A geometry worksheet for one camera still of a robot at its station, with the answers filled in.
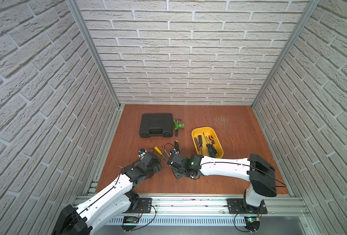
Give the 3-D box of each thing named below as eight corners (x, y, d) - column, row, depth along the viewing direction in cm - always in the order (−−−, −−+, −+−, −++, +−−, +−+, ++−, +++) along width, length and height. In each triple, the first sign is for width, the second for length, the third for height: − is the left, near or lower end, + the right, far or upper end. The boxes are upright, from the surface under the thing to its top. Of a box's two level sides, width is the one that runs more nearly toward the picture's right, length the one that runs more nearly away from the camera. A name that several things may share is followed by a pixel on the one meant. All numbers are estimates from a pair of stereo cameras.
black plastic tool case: (139, 138, 102) (137, 133, 97) (143, 117, 114) (142, 113, 109) (172, 138, 102) (172, 133, 98) (173, 118, 114) (173, 113, 109)
